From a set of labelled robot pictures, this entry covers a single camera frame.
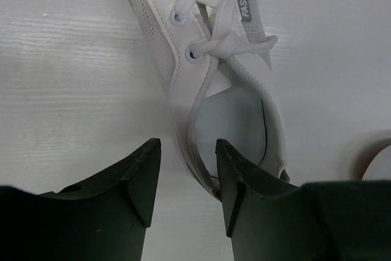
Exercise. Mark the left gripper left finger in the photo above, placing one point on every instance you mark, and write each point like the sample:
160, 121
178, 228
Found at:
103, 217

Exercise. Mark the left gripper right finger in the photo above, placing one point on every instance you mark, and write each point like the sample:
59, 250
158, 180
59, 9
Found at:
267, 218

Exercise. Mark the white sneaker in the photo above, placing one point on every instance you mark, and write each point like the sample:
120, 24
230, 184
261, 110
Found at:
213, 60

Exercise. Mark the red canvas sneaker left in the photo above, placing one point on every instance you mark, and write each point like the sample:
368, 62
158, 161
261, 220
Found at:
373, 163

